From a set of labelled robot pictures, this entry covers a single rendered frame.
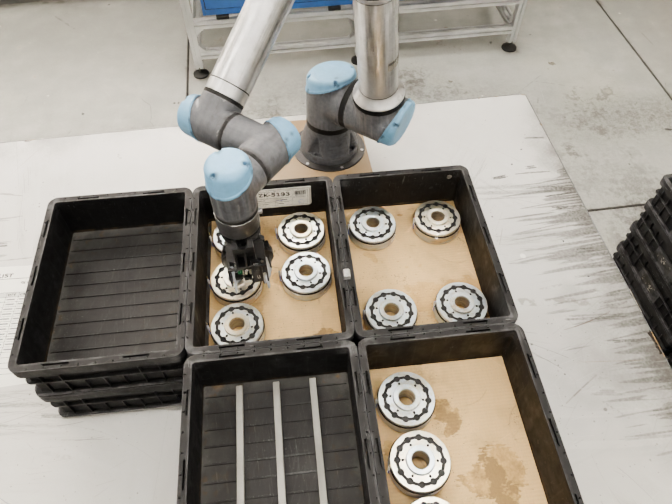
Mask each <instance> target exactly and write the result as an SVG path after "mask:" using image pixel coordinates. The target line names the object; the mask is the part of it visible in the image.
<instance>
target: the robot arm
mask: <svg viewBox="0 0 672 504"><path fill-rule="evenodd" d="M294 2H295V0H246V1H245V3H244V5H243V7H242V9H241V11H240V13H239V15H238V18H237V20H236V22H235V24H234V26H233V28H232V30H231V32H230V35H229V37H228V39H227V41H226V43H225V45H224V47H223V49H222V51H221V54H220V56H219V58H218V60H217V62H216V64H215V66H214V68H213V71H212V73H211V75H210V77H209V79H208V81H207V83H206V85H205V88H204V90H203V92H202V94H201V95H198V94H191V95H189V96H187V97H186V99H185V100H184V101H182V102H181V104H180V106H179V108H178V111H177V123H178V126H179V128H180V129H181V131H183V132H184V133H185V134H187V135H188V136H190V137H192V138H194V139H195V140H196V141H198V142H200V143H204V144H206V145H208V146H210V147H212V148H214V149H216V150H218V151H215V152H213V153H212V154H210V155H209V156H208V158H207V159H206V161H205V163H204V167H203V171H204V178H205V186H206V190H207V192H208V193H209V196H210V200H211V204H212V207H213V211H214V216H215V220H216V224H217V227H218V230H219V232H220V233H221V236H222V238H223V239H224V240H225V241H224V247H222V253H221V260H222V264H223V266H225V267H226V268H227V270H228V274H229V278H230V281H231V285H232V287H234V285H233V281H234V283H235V291H236V294H238V291H237V283H238V282H240V281H241V280H242V279H243V278H244V279H245V281H246V280H252V279H253V278H254V282H261V281H263V282H264V284H266V283H267V285H268V288H270V276H271V271H272V260H273V258H274V254H273V249H272V247H271V245H270V244H269V242H268V240H266V241H265V239H264V236H263V235H260V234H259V233H260V230H261V226H260V216H259V214H262V213H263V211H262V208H258V202H257V194H258V193H259V192H260V191H261V190H262V189H263V188H264V187H265V185H266V184H267V183H268V182H269V181H270V180H271V179H272V178H273V177H274V176H275V175H276V174H277V173H278V172H279V171H280V170H281V169H282V168H283V167H284V166H285V165H287V164H288V163H289V162H290V160H291V159H292V157H293V156H294V155H295V154H296V153H297V152H298V151H299V149H300V151H301V153H302V155H303V156H304V157H305V158H306V159H308V160H309V161H311V162H313V163H316V164H319V165H325V166H334V165H340V164H343V163H346V162H348V161H349V160H351V159H352V158H353V157H354V156H355V154H356V153H357V147H358V140H357V137H356V133H358V134H360V135H363V136H365V137H367V138H370V139H372V140H374V141H376V142H377V143H381V144H384V145H387V146H392V145H394V144H396V143H397V142H398V141H399V140H400V138H401V137H402V136H403V134H404V133H405V131H406V129H407V127H408V126H409V124H410V121H411V119H412V117H413V114H414V111H415V102H414V101H413V100H411V98H409V99H408V98H406V97H405V87H404V84H403V82H402V81H401V80H400V79H399V78H398V73H399V0H353V14H354V27H355V40H356V53H357V66H358V78H356V76H357V73H356V70H355V68H354V67H353V66H352V65H351V64H349V63H347V62H343V61H328V62H323V63H320V64H318V65H316V66H314V67H313V68H312V69H311V70H310V71H309V72H308V74H307V78H306V86H305V91H306V124H305V127H304V129H303V132H302V134H301V137H300V134H299V132H298V130H297V129H296V127H295V126H294V125H293V124H292V123H291V122H290V121H289V120H287V119H285V118H283V117H280V116H278V117H272V118H270V119H269V120H266V121H265V122H264V124H261V123H259V122H257V121H255V120H253V119H251V118H249V117H246V116H244V115H242V114H241V112H242V110H243V108H244V106H245V104H246V102H247V100H248V98H249V96H250V94H251V91H252V89H253V87H254V85H255V83H256V81H257V79H258V77H259V75H260V73H261V71H262V68H263V66H264V64H265V62H266V60H267V58H268V56H269V54H270V52H271V50H272V48H273V45H274V43H275V41H276V39H277V37H278V35H279V33H280V31H281V29H282V27H283V25H284V22H285V20H286V18H287V16H288V14H289V12H290V10H291V8H292V6H293V4H294ZM355 132H356V133H355ZM252 276H253V278H252Z"/></svg>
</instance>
